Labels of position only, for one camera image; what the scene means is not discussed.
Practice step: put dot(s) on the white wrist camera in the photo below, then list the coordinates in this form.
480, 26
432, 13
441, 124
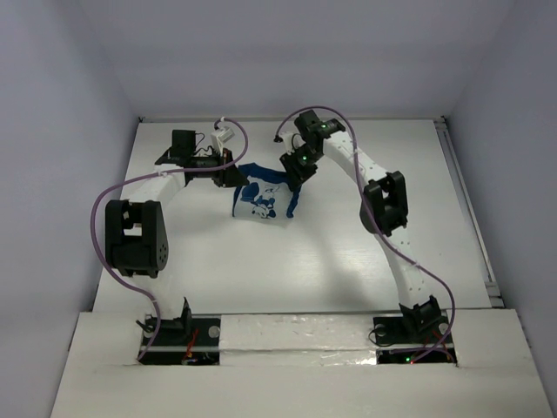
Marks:
220, 136
290, 140

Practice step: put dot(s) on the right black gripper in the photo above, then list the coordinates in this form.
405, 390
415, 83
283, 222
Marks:
295, 173

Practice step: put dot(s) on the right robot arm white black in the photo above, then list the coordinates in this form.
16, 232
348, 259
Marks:
383, 209

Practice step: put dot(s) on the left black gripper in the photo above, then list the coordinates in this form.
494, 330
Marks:
224, 171

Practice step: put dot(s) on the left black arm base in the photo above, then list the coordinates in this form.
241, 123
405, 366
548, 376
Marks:
197, 345

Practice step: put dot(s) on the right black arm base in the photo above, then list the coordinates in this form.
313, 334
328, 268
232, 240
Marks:
396, 345

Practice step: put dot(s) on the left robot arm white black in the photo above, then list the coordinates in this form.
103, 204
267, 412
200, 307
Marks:
136, 242

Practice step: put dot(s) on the silver foil tape strip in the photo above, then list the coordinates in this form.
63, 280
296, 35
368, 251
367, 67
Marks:
299, 340

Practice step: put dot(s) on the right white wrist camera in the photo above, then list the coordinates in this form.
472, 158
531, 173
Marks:
290, 140

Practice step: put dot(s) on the blue t shirt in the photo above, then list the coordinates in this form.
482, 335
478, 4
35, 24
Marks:
267, 196

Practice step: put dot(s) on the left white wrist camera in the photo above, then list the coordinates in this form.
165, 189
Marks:
220, 136

